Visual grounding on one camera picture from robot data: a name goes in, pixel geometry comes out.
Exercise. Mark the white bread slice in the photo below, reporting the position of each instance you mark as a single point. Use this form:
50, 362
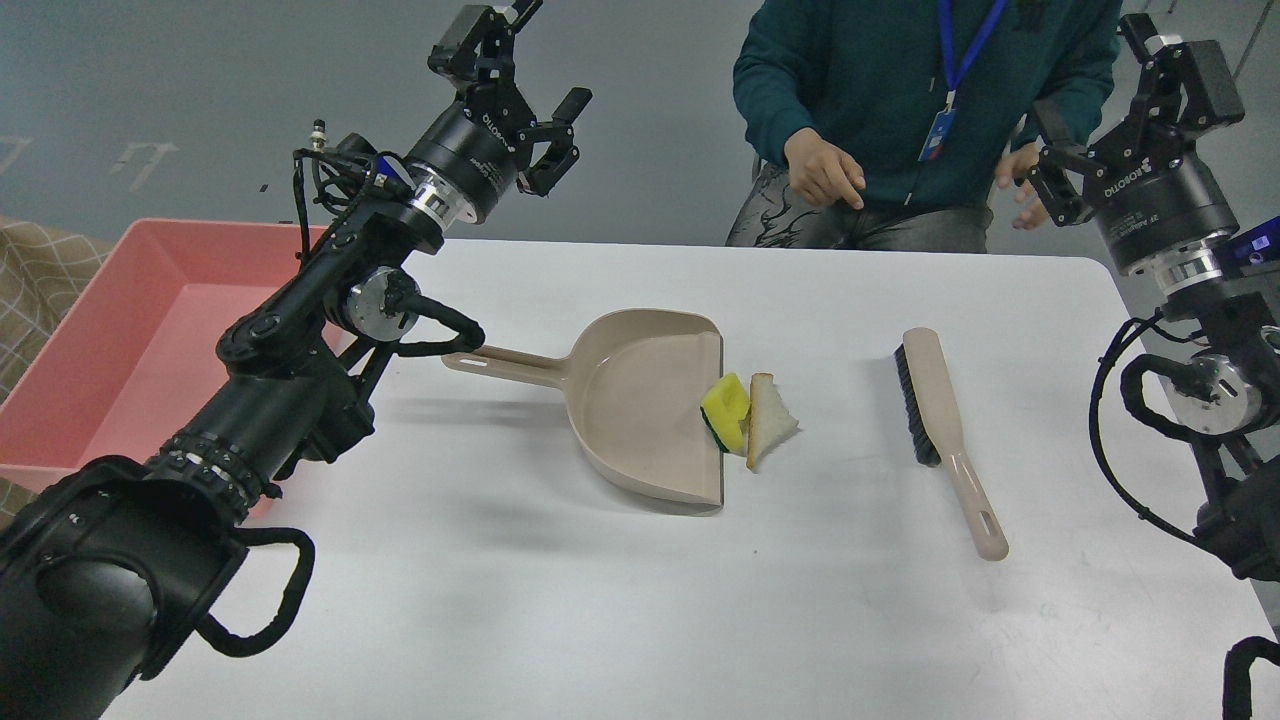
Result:
770, 422

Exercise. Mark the person right hand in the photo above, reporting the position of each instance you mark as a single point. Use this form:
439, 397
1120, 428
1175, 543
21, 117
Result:
821, 173

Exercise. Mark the person in teal hoodie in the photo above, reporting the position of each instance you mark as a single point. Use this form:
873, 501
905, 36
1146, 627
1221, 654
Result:
866, 75

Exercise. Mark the person left hand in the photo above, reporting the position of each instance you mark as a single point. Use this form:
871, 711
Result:
1012, 173

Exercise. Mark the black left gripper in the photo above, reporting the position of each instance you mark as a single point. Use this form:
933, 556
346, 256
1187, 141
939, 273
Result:
489, 137

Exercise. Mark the beige plastic dustpan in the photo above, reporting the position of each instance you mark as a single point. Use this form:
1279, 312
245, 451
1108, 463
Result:
632, 385

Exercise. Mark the pink plastic bin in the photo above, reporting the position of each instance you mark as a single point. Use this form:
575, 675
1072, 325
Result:
134, 358

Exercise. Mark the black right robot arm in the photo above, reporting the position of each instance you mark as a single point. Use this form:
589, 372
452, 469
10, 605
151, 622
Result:
1203, 368

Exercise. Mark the beige hand brush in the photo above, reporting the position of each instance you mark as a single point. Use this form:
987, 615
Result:
937, 435

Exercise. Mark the yellow green sponge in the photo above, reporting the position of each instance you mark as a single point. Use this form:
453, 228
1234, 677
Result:
725, 410

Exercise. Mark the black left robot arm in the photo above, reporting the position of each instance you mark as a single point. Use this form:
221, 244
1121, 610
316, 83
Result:
111, 570

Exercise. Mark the beige patterned cloth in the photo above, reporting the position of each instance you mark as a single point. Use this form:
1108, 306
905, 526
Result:
43, 272

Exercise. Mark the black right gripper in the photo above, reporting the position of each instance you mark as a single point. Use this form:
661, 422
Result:
1144, 185

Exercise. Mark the blue lanyard badge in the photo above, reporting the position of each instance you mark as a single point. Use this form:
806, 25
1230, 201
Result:
955, 66

